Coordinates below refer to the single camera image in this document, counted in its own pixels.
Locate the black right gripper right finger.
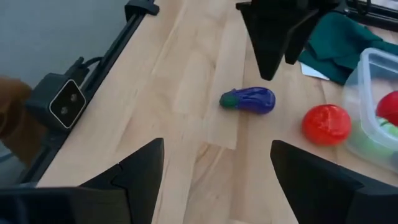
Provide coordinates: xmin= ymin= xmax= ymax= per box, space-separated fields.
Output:
xmin=270 ymin=139 xmax=398 ymax=224

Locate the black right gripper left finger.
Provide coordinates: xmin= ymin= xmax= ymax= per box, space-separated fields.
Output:
xmin=79 ymin=138 xmax=165 ymax=224

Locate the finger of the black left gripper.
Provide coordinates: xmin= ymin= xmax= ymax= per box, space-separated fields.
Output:
xmin=284 ymin=8 xmax=321 ymax=65
xmin=235 ymin=1 xmax=301 ymax=81

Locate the purple toy eggplant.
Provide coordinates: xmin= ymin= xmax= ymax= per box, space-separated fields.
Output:
xmin=219 ymin=86 xmax=277 ymax=115

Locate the red toy tomato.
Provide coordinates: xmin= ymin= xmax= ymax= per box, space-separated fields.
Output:
xmin=375 ymin=91 xmax=398 ymax=127
xmin=301 ymin=104 xmax=352 ymax=146

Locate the light green toy cabbage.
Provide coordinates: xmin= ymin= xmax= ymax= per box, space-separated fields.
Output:
xmin=351 ymin=116 xmax=398 ymax=158

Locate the clear plastic tupperware container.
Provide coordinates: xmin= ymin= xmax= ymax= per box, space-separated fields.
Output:
xmin=341 ymin=47 xmax=398 ymax=174

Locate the white paper sheet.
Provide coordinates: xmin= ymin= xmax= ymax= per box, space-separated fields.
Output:
xmin=300 ymin=62 xmax=330 ymax=81

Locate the dark green cloth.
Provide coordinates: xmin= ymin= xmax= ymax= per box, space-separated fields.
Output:
xmin=297 ymin=11 xmax=398 ymax=85

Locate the brown rounded object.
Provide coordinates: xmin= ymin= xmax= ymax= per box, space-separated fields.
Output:
xmin=0 ymin=77 xmax=47 ymax=167

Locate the black table-level camera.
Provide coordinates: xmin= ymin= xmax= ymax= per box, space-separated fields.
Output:
xmin=26 ymin=73 xmax=87 ymax=131

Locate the black camera cable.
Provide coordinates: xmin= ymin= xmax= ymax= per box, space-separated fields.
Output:
xmin=73 ymin=55 xmax=104 ymax=75

